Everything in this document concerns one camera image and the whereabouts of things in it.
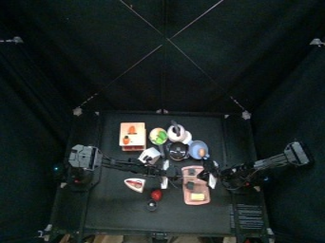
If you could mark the dark green sushi roll piece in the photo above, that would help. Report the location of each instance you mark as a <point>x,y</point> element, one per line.
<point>190,183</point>
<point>191,173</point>
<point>190,187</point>

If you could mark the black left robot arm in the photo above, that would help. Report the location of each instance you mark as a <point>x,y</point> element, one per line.
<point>84,156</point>

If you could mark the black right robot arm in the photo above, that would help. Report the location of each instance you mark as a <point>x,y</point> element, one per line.
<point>295,153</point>

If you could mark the yellow egg sushi toy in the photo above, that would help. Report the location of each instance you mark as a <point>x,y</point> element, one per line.
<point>196,196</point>

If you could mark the pink plastic tray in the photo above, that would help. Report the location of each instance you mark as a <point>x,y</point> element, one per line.
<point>202,180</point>

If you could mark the beige toy egg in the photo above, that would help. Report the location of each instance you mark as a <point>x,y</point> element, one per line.
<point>202,152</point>

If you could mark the blue toy pot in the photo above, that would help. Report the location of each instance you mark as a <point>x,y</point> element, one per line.
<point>195,148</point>

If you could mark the red toy tomato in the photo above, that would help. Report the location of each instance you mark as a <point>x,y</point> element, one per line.
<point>156,195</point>

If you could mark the white toy toaster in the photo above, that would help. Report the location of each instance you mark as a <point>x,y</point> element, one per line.
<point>148,155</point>

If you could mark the white triangular toy with red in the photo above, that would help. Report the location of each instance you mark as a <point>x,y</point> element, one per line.
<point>135,184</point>

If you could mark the small black round cup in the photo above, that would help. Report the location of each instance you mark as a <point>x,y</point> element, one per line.
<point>151,205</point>

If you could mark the white cup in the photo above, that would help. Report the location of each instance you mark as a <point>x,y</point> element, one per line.
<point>176,133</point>

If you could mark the round bowl with green food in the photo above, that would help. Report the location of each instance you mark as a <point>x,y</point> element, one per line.
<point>158,136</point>

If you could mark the wooden box with carrot pictures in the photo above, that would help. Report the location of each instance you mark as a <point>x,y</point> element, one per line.
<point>132,136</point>

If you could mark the white printed text label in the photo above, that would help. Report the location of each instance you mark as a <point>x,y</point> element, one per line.
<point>248,218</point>

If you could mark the grey metal frame bracket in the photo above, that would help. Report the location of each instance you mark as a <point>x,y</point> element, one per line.
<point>315,41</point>
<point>76,111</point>
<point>162,111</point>
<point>16,40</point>
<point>244,115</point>

